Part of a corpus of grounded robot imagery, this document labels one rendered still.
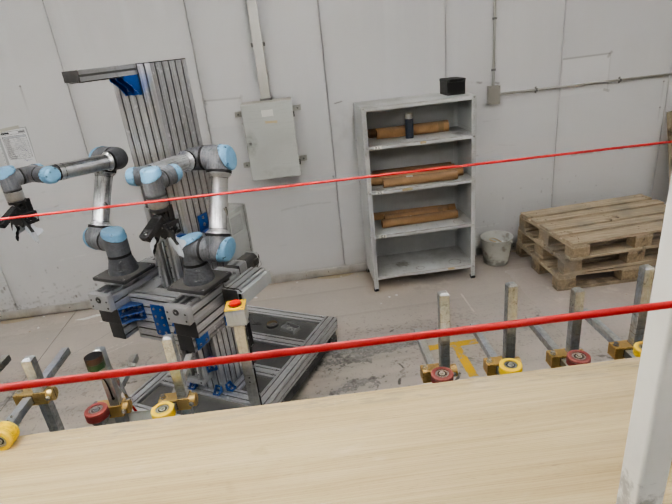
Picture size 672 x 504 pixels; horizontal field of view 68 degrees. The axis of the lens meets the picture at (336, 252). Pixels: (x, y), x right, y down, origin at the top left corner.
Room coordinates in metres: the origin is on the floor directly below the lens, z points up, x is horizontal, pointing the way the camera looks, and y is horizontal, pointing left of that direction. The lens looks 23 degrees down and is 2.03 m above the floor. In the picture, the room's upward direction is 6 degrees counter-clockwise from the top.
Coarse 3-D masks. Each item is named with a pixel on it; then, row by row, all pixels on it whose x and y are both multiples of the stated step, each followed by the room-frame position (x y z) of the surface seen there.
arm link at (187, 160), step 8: (184, 152) 2.27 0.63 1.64; (192, 152) 2.29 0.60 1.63; (160, 160) 2.11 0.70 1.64; (168, 160) 2.13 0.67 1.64; (176, 160) 2.17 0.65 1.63; (184, 160) 2.21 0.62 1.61; (192, 160) 2.26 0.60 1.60; (128, 168) 1.99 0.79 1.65; (136, 168) 1.97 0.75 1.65; (184, 168) 2.21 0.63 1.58; (192, 168) 2.26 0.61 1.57; (200, 168) 2.29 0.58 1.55; (128, 176) 1.96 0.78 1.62; (136, 176) 1.94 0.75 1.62; (136, 184) 1.96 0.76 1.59
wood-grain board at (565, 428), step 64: (448, 384) 1.40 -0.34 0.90; (512, 384) 1.36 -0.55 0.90; (576, 384) 1.33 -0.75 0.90; (64, 448) 1.28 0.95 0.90; (128, 448) 1.25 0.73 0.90; (192, 448) 1.22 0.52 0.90; (256, 448) 1.19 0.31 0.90; (320, 448) 1.16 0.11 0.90; (384, 448) 1.14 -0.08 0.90; (448, 448) 1.11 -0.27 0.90; (512, 448) 1.08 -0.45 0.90; (576, 448) 1.06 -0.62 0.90
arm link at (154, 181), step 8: (144, 168) 1.85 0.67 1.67; (152, 168) 1.83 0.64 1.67; (144, 176) 1.81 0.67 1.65; (152, 176) 1.81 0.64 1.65; (160, 176) 1.84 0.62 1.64; (144, 184) 1.81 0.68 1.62; (152, 184) 1.81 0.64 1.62; (160, 184) 1.83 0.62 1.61; (144, 192) 1.83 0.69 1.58; (152, 192) 1.81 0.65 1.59; (160, 192) 1.82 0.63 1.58
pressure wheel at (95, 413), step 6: (102, 402) 1.49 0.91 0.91; (90, 408) 1.47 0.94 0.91; (96, 408) 1.46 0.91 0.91; (102, 408) 1.46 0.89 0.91; (108, 408) 1.47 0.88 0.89; (84, 414) 1.44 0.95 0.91; (90, 414) 1.43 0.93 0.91; (96, 414) 1.43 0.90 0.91; (102, 414) 1.44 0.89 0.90; (108, 414) 1.46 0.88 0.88; (90, 420) 1.42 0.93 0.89; (96, 420) 1.42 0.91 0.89; (102, 420) 1.43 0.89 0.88
